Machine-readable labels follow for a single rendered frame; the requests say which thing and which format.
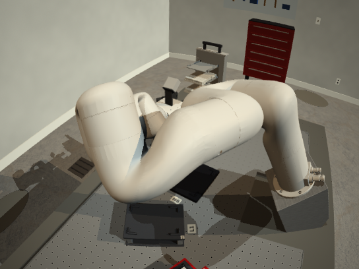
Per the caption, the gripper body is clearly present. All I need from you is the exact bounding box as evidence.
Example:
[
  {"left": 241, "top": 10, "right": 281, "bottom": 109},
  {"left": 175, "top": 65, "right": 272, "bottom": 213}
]
[{"left": 156, "top": 98, "right": 182, "bottom": 117}]

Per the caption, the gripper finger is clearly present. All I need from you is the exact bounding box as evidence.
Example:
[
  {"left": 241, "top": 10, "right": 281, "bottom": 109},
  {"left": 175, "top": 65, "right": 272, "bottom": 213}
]
[{"left": 156, "top": 92, "right": 178, "bottom": 102}]

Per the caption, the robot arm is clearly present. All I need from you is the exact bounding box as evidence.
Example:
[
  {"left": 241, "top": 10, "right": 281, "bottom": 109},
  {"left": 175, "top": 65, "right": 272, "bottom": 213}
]
[{"left": 75, "top": 79, "right": 325, "bottom": 204}]

